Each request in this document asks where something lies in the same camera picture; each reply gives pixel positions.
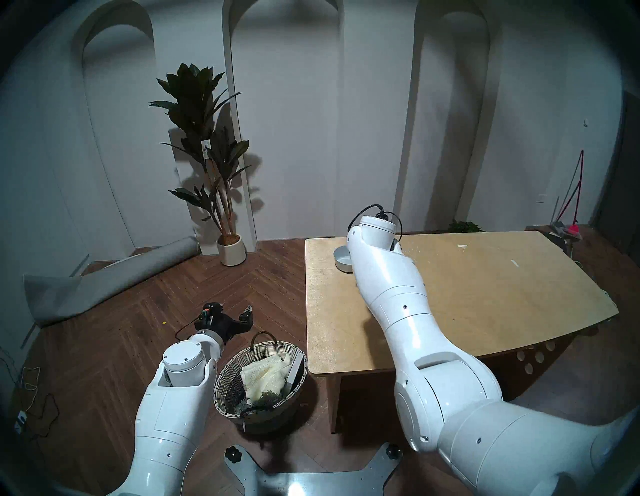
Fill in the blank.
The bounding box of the white floor cable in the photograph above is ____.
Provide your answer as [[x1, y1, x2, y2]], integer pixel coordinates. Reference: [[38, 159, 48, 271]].
[[12, 367, 41, 401]]

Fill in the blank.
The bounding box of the grey fluffy duster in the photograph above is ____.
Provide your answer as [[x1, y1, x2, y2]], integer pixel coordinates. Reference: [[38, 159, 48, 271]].
[[235, 392, 286, 416]]

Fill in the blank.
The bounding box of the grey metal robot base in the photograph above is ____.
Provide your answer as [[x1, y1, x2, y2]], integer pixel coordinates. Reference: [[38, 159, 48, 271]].
[[223, 442, 403, 496]]

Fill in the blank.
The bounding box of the black floor cable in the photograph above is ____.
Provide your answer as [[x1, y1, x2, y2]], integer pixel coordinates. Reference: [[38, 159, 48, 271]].
[[15, 392, 60, 441]]

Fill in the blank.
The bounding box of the dark door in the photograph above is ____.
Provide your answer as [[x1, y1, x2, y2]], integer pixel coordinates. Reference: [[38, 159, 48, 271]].
[[592, 92, 640, 261]]

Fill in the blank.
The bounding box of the light wooden table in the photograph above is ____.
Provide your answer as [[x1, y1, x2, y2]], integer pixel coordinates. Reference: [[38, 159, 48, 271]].
[[305, 230, 619, 435]]

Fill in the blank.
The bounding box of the pale grey bowl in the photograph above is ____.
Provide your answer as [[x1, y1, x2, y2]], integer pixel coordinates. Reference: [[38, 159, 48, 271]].
[[332, 245, 357, 273]]

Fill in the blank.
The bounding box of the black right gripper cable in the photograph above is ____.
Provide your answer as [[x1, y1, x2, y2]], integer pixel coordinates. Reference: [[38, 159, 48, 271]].
[[349, 204, 402, 237]]

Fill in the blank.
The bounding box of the rolled grey carpet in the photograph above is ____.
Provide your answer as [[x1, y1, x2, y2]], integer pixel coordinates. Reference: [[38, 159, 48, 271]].
[[22, 236, 200, 328]]

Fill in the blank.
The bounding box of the tall potted plant white pot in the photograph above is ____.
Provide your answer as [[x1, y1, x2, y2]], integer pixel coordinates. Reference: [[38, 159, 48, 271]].
[[148, 63, 251, 267]]

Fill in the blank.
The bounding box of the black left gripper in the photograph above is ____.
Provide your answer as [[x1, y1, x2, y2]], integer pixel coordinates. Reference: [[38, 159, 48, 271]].
[[195, 303, 254, 345]]

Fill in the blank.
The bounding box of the dustpan with pink brush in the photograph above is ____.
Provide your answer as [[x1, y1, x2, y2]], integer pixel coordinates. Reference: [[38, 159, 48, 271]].
[[547, 222, 583, 243]]

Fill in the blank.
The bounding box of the cream knitted cloth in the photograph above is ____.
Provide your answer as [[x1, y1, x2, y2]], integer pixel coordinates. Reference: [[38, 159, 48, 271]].
[[240, 352, 293, 403]]

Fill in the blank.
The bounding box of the white flat box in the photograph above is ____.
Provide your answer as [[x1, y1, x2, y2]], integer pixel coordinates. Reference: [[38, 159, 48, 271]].
[[284, 351, 307, 396]]

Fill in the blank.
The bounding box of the woven basket with black handles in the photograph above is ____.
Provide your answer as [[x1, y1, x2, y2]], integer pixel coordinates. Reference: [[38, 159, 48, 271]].
[[213, 331, 309, 435]]

